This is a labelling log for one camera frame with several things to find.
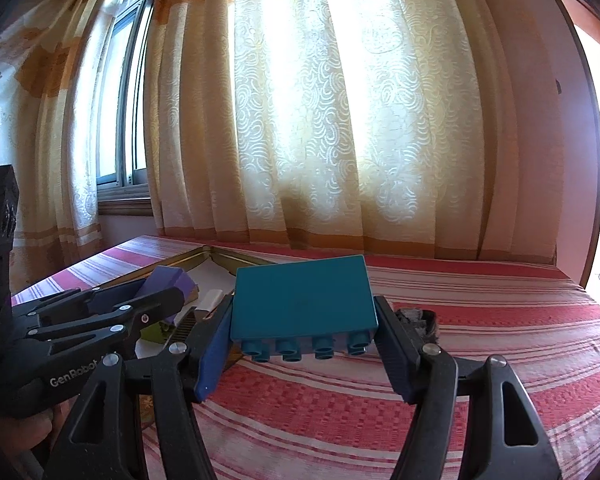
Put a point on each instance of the person's left hand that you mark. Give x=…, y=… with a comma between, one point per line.
x=25, y=435

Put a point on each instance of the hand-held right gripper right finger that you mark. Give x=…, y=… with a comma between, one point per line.
x=397, y=360

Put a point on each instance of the white usb charger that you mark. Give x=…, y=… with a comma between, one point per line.
x=217, y=300

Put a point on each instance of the window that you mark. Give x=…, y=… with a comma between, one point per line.
x=120, y=110

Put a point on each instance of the teal building block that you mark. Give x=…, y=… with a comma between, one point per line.
x=300, y=300

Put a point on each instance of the white paper liner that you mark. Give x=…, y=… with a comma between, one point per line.
x=207, y=275

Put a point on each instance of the brown comb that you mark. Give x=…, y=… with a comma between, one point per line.
x=187, y=327

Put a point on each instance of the green building block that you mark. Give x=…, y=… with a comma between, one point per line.
x=155, y=334

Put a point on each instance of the red striped bed sheet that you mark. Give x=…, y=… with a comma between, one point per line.
x=330, y=410

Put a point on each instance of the gold tin tray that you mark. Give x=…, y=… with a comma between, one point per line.
x=240, y=259

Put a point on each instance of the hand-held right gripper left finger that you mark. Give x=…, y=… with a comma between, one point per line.
x=215, y=355

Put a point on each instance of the wooden window sill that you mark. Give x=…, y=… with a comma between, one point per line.
x=125, y=206

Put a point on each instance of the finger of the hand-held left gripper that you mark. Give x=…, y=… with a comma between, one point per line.
x=105, y=295
x=150, y=307

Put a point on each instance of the cream floral side curtain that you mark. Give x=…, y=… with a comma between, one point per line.
x=45, y=110

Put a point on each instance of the purple block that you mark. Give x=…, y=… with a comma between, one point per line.
x=172, y=277

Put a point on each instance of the black toy car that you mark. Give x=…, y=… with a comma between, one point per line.
x=420, y=320

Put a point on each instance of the cream patterned curtain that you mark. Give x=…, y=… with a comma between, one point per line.
x=330, y=110

